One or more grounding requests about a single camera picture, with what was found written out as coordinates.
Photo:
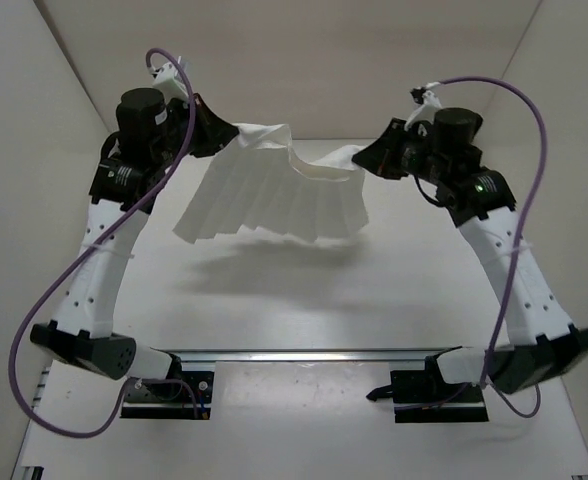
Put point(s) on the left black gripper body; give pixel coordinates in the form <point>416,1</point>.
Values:
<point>174,132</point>

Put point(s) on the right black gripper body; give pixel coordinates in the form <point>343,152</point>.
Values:
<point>420,161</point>

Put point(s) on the white pleated skirt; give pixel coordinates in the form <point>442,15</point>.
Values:
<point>259,181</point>

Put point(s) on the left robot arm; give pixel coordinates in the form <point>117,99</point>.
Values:
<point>80,332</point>

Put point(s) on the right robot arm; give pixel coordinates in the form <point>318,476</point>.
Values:
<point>543,342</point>

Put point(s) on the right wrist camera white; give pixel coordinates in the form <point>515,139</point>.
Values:
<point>427,104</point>

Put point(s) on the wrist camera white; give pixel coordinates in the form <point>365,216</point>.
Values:
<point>427,104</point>
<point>168,81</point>

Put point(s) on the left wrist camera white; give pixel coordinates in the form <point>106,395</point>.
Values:
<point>168,81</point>

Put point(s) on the aluminium table front rail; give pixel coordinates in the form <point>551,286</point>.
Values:
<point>305,355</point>

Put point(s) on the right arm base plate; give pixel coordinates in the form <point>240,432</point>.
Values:
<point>421,396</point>

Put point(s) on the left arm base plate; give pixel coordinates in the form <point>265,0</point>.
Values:
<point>186,396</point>

